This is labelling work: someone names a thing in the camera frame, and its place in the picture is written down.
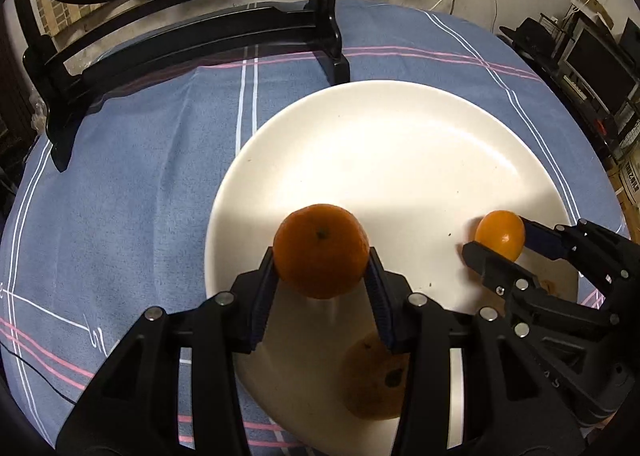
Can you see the small golden orange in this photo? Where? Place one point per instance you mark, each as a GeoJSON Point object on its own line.
{"type": "Point", "coordinates": [500, 233]}

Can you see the white plate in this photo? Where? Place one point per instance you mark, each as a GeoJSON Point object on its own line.
{"type": "Point", "coordinates": [400, 161]}

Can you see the black monitor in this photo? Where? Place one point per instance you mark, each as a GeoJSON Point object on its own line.
{"type": "Point", "coordinates": [595, 66]}

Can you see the cardboard box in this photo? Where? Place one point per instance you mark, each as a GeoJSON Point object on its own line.
{"type": "Point", "coordinates": [627, 186]}

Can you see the black desk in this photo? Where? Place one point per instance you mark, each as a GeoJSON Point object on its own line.
{"type": "Point", "coordinates": [575, 111]}

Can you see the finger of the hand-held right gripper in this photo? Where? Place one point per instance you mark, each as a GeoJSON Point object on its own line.
{"type": "Point", "coordinates": [545, 241]}
{"type": "Point", "coordinates": [487, 263]}

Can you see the deep orange tangerine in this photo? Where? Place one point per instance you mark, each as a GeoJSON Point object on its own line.
{"type": "Point", "coordinates": [320, 251]}

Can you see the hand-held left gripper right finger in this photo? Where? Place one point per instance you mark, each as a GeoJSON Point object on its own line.
{"type": "Point", "coordinates": [380, 301]}

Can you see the blue plaid tablecloth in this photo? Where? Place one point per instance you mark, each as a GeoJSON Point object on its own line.
{"type": "Point", "coordinates": [150, 161]}

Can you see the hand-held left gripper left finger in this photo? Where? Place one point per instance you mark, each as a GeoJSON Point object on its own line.
{"type": "Point", "coordinates": [265, 296]}

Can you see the brown spotted pear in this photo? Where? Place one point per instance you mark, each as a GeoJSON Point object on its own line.
{"type": "Point", "coordinates": [370, 386]}

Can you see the black round goldfish screen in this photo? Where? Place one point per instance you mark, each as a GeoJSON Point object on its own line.
{"type": "Point", "coordinates": [200, 36]}

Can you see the black hat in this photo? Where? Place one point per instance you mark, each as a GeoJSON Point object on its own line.
{"type": "Point", "coordinates": [530, 36]}

